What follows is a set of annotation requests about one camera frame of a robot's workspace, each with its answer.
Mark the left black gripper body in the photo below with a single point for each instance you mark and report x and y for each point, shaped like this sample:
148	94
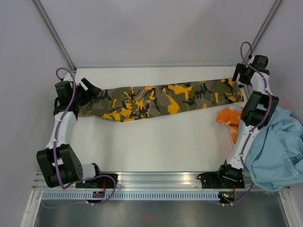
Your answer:
82	97

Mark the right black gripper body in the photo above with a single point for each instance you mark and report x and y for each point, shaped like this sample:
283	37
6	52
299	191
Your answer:
242	68

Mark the camouflage trousers yellow green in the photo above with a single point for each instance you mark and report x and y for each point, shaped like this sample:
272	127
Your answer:
134	103

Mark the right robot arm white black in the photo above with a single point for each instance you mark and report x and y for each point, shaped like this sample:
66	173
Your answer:
255	115

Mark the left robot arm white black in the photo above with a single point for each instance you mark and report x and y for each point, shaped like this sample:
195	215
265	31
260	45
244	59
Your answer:
58	162

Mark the orange garment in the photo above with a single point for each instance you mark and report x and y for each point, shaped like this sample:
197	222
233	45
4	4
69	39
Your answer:
230	116

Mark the light blue garment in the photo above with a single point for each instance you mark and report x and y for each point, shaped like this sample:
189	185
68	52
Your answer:
275	158

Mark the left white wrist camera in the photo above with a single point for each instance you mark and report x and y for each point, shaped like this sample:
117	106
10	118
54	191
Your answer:
68	77

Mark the right aluminium frame post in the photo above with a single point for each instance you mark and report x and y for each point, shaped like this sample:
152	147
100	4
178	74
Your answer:
266	23

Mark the aluminium frame post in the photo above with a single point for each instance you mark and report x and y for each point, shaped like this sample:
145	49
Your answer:
52	31
266	23

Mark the left aluminium frame post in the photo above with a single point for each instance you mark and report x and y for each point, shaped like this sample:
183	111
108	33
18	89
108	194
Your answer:
52	31

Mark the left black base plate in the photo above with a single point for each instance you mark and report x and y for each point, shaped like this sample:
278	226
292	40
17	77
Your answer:
100	183

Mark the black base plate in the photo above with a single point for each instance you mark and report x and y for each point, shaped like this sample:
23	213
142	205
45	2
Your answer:
100	183
211	180

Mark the white slotted cable duct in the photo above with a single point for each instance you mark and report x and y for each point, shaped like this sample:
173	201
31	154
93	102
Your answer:
133	195

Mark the aluminium mounting rail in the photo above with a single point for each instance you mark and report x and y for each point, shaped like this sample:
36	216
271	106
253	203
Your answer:
149	181

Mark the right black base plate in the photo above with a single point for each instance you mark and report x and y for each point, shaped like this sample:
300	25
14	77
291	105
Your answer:
211	180

